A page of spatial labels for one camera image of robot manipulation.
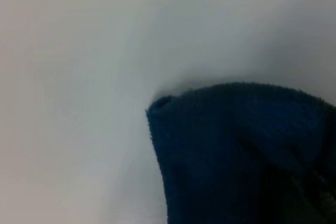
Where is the blue cloth with black edging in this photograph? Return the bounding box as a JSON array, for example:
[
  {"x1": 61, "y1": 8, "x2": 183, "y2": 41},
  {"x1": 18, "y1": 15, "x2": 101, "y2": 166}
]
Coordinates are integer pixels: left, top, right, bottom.
[{"x1": 145, "y1": 82, "x2": 336, "y2": 224}]

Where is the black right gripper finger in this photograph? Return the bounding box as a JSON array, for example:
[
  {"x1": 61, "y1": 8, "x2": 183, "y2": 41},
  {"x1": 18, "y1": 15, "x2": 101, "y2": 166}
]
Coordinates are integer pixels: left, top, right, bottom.
[{"x1": 265, "y1": 165, "x2": 336, "y2": 224}]

